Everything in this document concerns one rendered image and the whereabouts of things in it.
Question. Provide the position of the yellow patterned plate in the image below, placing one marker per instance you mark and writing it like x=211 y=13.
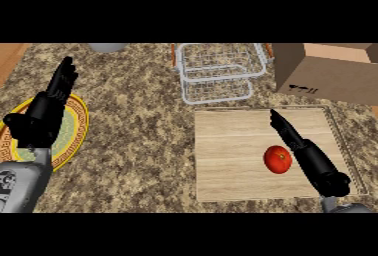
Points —
x=68 y=133

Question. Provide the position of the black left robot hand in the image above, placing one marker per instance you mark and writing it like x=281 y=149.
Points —
x=43 y=113

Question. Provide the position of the grey round container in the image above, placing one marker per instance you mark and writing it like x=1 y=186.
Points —
x=106 y=47

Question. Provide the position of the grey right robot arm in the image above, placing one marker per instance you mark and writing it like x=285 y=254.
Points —
x=344 y=206

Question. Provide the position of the pale wooden tray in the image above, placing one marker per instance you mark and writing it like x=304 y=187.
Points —
x=236 y=153

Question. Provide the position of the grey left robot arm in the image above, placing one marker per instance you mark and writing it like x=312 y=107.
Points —
x=24 y=180

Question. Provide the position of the brown cardboard box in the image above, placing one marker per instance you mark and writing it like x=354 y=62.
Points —
x=329 y=76

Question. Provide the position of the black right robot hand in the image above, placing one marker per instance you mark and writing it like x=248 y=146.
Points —
x=314 y=160

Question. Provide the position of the red tomato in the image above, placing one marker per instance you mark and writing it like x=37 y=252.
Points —
x=278 y=159

